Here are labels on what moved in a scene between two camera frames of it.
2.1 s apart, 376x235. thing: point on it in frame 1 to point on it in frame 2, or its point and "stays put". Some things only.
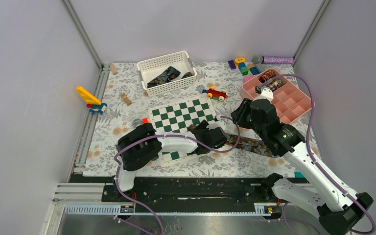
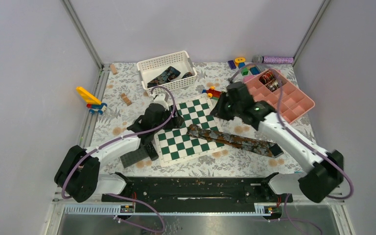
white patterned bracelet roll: (275, 83) stays put
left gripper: (202, 127) to (176, 121)
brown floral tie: (247, 144) stays put
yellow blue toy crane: (93, 105) stays put
